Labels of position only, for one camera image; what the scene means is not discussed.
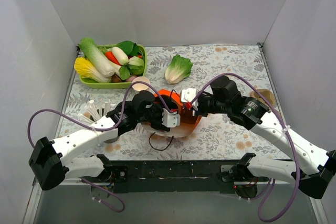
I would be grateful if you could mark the napa cabbage green white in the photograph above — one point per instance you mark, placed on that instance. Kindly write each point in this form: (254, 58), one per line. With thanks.
(96, 57)

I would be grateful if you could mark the orange carrot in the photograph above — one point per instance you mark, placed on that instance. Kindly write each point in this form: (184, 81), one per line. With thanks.
(112, 58)

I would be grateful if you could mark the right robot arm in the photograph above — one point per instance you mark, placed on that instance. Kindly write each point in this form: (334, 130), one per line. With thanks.
(311, 167)

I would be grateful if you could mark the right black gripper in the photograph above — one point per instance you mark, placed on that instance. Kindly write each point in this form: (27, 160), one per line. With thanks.
(202, 105)

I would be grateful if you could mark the yellow cabbage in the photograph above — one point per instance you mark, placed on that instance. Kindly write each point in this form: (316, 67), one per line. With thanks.
(87, 70)

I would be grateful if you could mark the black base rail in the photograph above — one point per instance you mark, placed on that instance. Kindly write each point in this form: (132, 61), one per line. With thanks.
(166, 176)

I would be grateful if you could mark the white radish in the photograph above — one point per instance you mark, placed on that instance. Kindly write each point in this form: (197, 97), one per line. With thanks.
(120, 55)

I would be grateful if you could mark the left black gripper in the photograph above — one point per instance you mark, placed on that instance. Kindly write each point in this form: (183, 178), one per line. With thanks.
(158, 118)

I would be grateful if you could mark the brown cardboard cup carrier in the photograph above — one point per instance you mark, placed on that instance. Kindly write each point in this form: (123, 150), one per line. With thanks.
(267, 94)

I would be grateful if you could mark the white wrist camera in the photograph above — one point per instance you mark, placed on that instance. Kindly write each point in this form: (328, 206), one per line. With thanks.
(187, 96)
(170, 120)

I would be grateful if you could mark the loose green lettuce head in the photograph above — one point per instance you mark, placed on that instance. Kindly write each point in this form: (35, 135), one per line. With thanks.
(179, 69)

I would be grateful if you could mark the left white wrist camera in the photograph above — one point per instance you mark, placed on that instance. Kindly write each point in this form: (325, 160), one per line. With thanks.
(170, 120)

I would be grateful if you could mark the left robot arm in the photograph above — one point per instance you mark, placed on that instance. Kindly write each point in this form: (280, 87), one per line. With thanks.
(53, 161)

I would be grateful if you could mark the orange paper bag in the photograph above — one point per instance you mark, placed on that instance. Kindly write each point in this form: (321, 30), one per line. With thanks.
(189, 120)

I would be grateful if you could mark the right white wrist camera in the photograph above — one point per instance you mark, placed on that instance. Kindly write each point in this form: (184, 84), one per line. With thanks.
(187, 96)

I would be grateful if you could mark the green bok choy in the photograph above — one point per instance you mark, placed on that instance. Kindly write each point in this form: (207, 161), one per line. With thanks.
(135, 64)

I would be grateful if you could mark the floral table mat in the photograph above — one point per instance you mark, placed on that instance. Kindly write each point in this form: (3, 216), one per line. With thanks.
(215, 137)

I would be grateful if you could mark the grey straw holder cup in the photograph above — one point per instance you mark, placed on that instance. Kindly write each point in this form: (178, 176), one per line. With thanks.
(111, 140)

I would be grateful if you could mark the purple onion in tray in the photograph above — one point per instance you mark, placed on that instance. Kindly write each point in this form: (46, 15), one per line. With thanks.
(130, 78)

